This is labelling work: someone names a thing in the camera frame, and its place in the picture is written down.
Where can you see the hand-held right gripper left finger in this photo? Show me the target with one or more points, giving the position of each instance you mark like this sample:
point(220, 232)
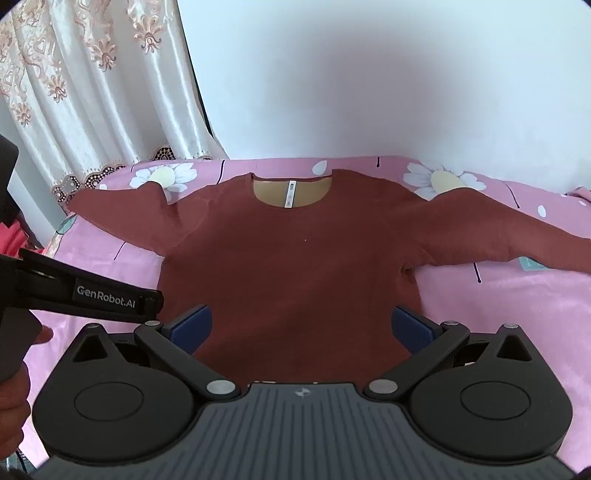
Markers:
point(196, 326)

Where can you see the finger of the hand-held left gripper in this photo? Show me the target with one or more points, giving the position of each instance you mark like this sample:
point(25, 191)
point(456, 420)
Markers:
point(101, 295)

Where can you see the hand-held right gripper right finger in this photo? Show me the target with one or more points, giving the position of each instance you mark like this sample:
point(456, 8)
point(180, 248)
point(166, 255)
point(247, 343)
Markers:
point(408, 330)

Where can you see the reddish brown sweater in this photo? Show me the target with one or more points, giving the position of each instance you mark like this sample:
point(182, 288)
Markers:
point(295, 277)

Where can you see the person's left hand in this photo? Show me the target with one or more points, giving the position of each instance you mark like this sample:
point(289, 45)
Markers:
point(14, 406)

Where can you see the red cloth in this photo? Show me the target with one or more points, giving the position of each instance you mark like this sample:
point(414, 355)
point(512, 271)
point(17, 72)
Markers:
point(10, 240)

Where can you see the pink floral bed sheet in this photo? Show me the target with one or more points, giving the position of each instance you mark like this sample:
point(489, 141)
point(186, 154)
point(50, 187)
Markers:
point(508, 300)

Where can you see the white embroidered curtain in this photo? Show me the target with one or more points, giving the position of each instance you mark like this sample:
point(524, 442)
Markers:
point(92, 92)

